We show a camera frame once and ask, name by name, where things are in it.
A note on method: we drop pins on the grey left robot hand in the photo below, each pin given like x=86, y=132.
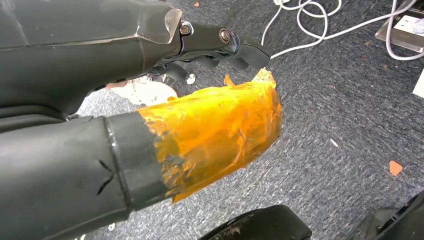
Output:
x=66, y=172

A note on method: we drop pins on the white round plate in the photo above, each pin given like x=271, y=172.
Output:
x=145, y=94

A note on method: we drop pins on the black rounded cover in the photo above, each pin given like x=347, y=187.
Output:
x=258, y=225

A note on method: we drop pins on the orange floor scrap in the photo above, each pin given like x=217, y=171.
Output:
x=396, y=168

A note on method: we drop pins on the black angular cover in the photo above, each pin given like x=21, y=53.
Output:
x=397, y=222

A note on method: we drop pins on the metal floor socket box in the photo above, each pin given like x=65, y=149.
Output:
x=397, y=38

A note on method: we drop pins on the white paper sheet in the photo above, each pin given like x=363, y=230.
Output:
x=420, y=84

